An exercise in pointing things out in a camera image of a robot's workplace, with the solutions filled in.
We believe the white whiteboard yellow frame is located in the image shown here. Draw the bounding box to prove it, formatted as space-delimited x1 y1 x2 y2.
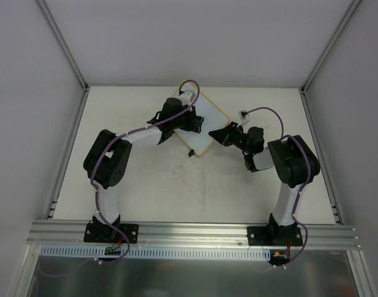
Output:
174 91 230 157

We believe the black whiteboard eraser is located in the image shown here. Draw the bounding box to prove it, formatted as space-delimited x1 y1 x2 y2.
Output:
192 118 204 134

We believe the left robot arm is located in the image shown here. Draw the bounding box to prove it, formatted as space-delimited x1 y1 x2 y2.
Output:
83 92 204 241

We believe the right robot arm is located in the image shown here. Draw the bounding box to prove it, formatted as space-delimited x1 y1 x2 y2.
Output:
208 122 320 246

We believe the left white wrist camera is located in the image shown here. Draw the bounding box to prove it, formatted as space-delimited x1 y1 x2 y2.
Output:
178 90 196 106

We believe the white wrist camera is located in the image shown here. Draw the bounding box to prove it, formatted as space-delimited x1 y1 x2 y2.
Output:
238 110 249 126
178 90 196 106

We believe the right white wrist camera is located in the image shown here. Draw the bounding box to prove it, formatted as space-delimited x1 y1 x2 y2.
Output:
238 110 249 126

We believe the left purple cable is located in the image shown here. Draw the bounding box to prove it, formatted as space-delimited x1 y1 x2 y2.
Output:
91 79 201 217

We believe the purple cable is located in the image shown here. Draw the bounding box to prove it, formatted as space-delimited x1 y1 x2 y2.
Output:
91 79 201 217
246 106 312 217

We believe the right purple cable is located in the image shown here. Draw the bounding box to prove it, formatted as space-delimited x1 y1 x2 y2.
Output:
246 106 312 217

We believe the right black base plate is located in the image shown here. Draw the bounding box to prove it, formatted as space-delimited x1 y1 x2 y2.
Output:
246 226 303 247

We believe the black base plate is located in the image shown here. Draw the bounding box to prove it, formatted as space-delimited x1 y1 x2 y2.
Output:
83 222 139 244
246 226 303 247

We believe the aluminium front rail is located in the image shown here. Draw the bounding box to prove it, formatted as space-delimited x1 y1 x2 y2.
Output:
26 220 362 251

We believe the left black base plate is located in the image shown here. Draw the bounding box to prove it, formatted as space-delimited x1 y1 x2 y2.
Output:
83 222 139 244

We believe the left aluminium frame post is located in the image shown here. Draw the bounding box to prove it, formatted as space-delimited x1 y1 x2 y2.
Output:
35 0 88 91

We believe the aluminium frame post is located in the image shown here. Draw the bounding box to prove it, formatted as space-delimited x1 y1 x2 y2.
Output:
35 0 88 91
301 0 363 94

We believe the right aluminium frame post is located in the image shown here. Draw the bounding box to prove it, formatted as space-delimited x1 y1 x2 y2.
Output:
301 0 363 94

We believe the white slotted cable duct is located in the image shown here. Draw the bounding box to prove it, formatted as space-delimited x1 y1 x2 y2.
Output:
40 245 271 262

